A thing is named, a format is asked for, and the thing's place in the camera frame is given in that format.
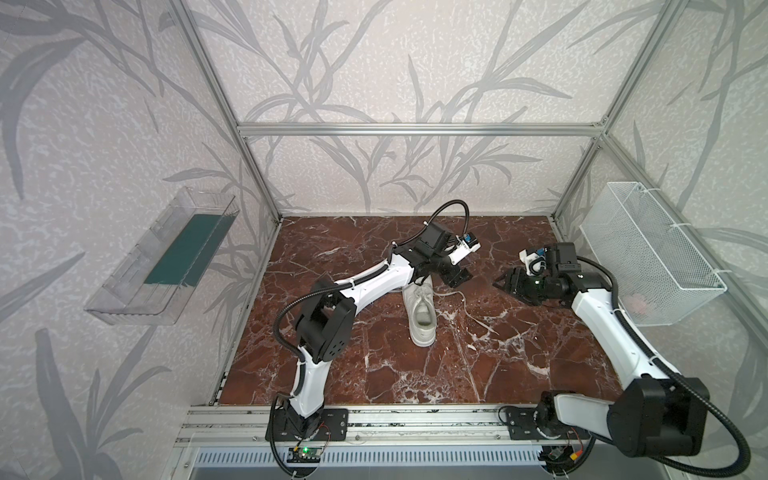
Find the white shoelace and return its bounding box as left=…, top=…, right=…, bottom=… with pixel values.
left=412, top=276, right=457, bottom=323

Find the white sneaker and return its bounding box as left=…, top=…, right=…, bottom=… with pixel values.
left=402, top=276, right=437, bottom=348

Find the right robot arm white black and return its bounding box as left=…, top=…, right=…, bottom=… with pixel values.
left=493, top=250, right=751, bottom=478

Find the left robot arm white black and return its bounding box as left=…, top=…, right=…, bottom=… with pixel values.
left=266, top=218, right=480, bottom=479

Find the pink item in basket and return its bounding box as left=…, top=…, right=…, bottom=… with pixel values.
left=622, top=294, right=654, bottom=316

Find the aluminium horizontal back bar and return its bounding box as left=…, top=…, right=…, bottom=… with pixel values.
left=237, top=122, right=602, bottom=137

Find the green circuit board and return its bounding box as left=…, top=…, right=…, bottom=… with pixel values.
left=286, top=447, right=324, bottom=464

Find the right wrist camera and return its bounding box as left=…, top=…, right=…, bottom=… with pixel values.
left=519, top=242, right=580, bottom=277

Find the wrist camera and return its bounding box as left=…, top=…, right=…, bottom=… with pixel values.
left=447, top=233, right=480, bottom=265
left=519, top=242, right=580, bottom=277

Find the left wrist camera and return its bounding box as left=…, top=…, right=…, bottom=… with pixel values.
left=447, top=233, right=480, bottom=265

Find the white wire mesh basket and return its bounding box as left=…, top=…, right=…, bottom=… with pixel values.
left=580, top=182, right=727, bottom=327

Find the right circuit board with wires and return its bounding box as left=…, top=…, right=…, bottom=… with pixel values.
left=539, top=445, right=584, bottom=469

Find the right aluminium corner post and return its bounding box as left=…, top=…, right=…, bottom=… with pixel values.
left=551, top=0, right=688, bottom=221

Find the clear plastic wall tray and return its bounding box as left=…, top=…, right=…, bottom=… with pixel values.
left=85, top=187, right=240, bottom=326

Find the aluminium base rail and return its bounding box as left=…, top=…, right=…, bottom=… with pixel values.
left=174, top=404, right=586, bottom=447

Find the aluminium frame corner post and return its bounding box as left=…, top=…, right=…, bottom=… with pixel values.
left=169, top=0, right=282, bottom=222

